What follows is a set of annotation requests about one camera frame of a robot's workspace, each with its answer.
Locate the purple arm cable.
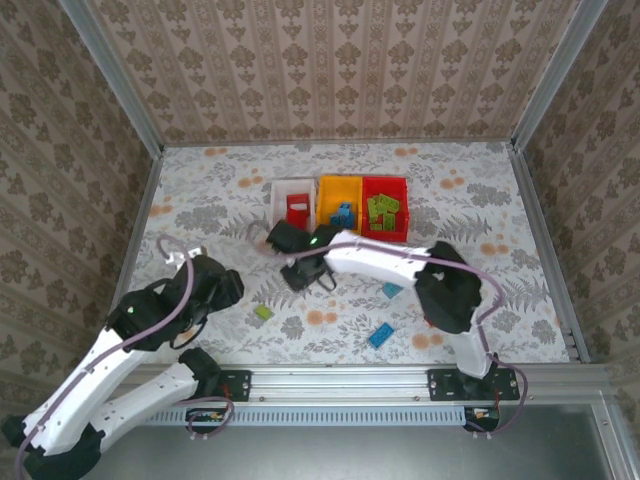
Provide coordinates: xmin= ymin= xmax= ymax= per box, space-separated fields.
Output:
xmin=247 ymin=219 xmax=530 ymax=440
xmin=14 ymin=234 xmax=236 ymax=479

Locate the yellow plastic bin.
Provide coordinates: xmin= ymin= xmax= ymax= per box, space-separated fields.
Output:
xmin=315 ymin=174 xmax=365 ymax=236

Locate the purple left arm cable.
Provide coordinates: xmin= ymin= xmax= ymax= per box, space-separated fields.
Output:
xmin=14 ymin=234 xmax=236 ymax=479

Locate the aluminium side rail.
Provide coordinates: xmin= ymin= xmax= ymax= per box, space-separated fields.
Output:
xmin=117 ymin=147 xmax=166 ymax=296
xmin=504 ymin=142 xmax=591 ymax=364

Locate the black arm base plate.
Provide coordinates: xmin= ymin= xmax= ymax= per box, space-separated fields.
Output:
xmin=427 ymin=368 xmax=521 ymax=401
xmin=214 ymin=369 xmax=251 ymax=402

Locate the aluminium frame post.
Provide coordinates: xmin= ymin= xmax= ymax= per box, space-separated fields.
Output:
xmin=57 ymin=0 xmax=166 ymax=157
xmin=509 ymin=0 xmax=610 ymax=151

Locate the red plastic bin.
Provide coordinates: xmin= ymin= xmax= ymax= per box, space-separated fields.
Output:
xmin=360 ymin=174 xmax=412 ymax=244

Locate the slotted grey cable duct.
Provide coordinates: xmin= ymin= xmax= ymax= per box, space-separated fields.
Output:
xmin=144 ymin=405 xmax=465 ymax=427

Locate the aluminium mounting rail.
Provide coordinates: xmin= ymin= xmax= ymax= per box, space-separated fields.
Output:
xmin=119 ymin=363 xmax=620 ymax=402

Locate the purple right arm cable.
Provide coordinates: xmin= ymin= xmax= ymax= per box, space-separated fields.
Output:
xmin=247 ymin=219 xmax=530 ymax=440

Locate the white plastic bin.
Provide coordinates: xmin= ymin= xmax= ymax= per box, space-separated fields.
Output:
xmin=269 ymin=178 xmax=321 ymax=236

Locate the aluminium rear rail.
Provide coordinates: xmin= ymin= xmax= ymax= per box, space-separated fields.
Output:
xmin=162 ymin=136 xmax=516 ymax=149

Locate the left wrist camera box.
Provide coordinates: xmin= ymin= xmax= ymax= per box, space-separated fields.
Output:
xmin=164 ymin=243 xmax=209 ymax=267

